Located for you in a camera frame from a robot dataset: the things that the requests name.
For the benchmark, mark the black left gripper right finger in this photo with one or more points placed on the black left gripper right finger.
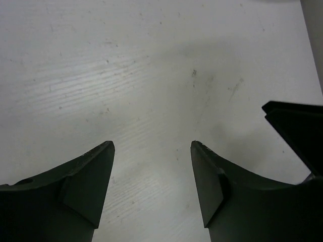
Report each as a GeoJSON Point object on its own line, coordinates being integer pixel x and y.
{"type": "Point", "coordinates": [239, 205]}

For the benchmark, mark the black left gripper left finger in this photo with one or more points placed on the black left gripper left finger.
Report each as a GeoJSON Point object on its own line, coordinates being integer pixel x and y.
{"type": "Point", "coordinates": [64, 203]}

